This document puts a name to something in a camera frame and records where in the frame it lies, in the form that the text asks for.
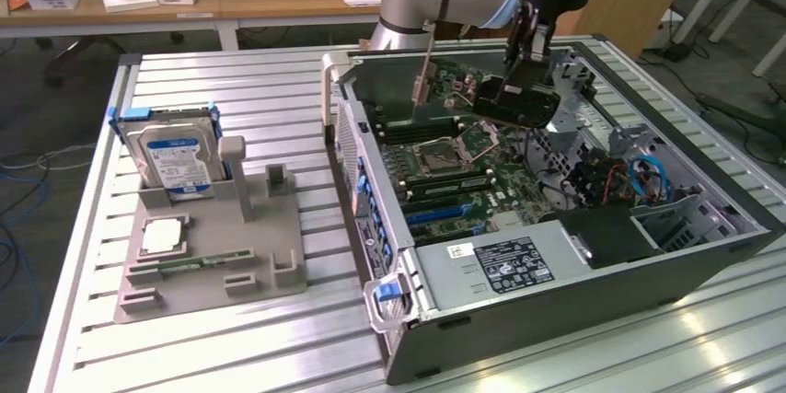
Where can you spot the black open PC case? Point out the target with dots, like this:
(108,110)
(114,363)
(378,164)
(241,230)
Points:
(553,310)

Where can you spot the green motherboard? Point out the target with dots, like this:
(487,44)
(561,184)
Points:
(511,190)

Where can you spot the installed RAM stick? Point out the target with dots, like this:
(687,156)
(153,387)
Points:
(449,186)

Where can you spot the grey power supply unit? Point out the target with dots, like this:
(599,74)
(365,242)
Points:
(511,269)

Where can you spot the silver CPU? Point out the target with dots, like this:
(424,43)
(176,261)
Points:
(162,237)

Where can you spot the blue expansion slot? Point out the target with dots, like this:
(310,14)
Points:
(440,213)

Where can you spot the CPU socket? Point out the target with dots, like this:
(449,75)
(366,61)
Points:
(441,159)

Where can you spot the wooden cabinet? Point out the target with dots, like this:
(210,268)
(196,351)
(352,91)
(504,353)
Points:
(633,6)

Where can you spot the black chair base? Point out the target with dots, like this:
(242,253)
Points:
(74,54)

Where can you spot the green RAM stick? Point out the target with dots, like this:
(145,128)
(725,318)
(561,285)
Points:
(197,264)

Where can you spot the green gpu with black fan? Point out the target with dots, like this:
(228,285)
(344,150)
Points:
(454,82)

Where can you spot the metal disk bay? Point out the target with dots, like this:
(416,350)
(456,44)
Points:
(683,223)

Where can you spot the metal socket cover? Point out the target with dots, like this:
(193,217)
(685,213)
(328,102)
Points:
(481,140)

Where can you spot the wooden desk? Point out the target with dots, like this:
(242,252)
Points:
(277,2)

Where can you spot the grey parts rack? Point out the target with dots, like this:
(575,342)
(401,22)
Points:
(209,292)

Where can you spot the hard disk with blue rails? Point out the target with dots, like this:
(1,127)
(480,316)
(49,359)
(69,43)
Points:
(176,167)

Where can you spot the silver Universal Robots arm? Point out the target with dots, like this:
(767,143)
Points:
(418,2)

